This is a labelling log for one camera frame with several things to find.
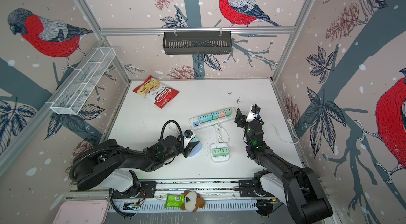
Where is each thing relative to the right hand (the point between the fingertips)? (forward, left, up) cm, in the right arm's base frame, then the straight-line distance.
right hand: (243, 111), depth 84 cm
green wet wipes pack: (-40, +33, -14) cm, 54 cm away
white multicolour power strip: (-1, +28, -13) cm, 31 cm away
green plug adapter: (-20, +14, -8) cm, 26 cm away
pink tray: (-47, +71, -11) cm, 86 cm away
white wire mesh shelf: (-9, +82, +18) cm, 84 cm away
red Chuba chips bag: (+19, +55, -9) cm, 59 cm away
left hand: (-15, +25, -8) cm, 30 cm away
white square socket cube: (-21, +12, -14) cm, 28 cm away
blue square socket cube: (-18, +26, -11) cm, 33 cm away
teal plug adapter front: (-1, +23, -8) cm, 24 cm away
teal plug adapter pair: (+2, +15, -8) cm, 18 cm away
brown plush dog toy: (-40, +25, -12) cm, 49 cm away
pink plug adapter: (+3, +12, -8) cm, 14 cm away
